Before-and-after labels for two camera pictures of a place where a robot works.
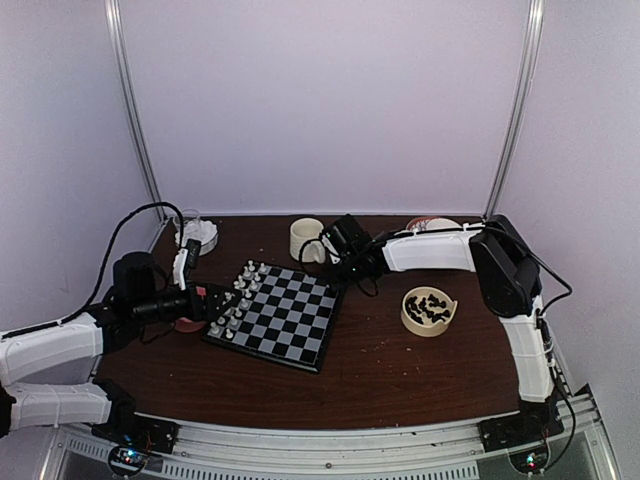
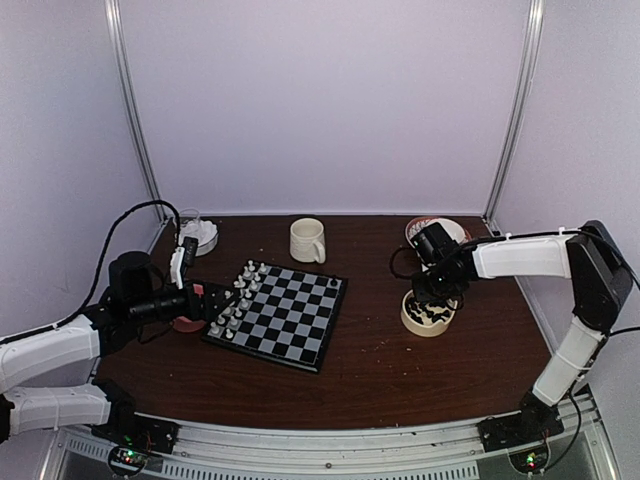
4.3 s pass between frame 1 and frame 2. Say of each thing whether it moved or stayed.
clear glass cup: stayed
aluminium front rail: stayed
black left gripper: stayed
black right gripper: moved
